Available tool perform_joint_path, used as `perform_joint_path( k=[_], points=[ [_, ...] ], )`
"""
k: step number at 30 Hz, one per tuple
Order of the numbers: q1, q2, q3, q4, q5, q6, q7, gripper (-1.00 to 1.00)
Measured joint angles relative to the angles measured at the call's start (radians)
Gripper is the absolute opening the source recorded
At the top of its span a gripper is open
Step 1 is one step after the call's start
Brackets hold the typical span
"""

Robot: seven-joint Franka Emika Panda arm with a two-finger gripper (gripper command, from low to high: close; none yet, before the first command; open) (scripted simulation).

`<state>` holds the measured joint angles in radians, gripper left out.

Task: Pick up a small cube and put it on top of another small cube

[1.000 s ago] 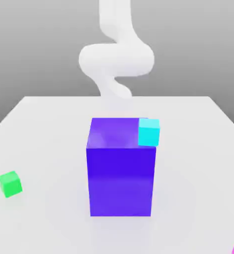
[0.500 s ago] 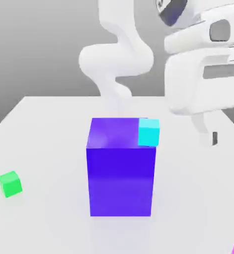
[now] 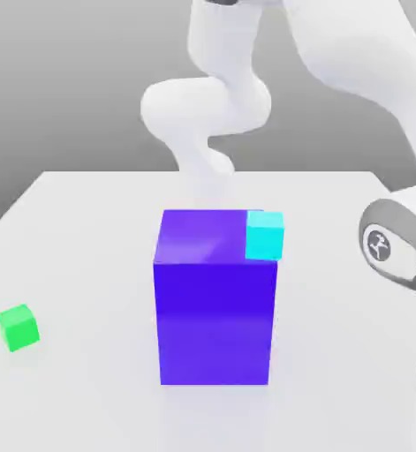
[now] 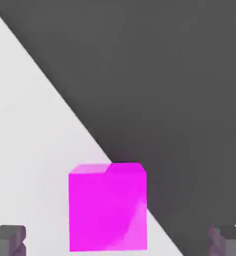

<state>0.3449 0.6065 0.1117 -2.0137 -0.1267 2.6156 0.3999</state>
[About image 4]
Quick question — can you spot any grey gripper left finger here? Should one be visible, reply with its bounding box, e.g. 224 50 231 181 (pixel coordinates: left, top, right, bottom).
0 224 27 256

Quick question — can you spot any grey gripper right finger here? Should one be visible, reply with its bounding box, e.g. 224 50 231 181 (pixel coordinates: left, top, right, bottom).
207 224 236 256

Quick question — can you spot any small magenta cube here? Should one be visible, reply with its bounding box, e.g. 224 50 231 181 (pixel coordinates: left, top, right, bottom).
68 162 148 253

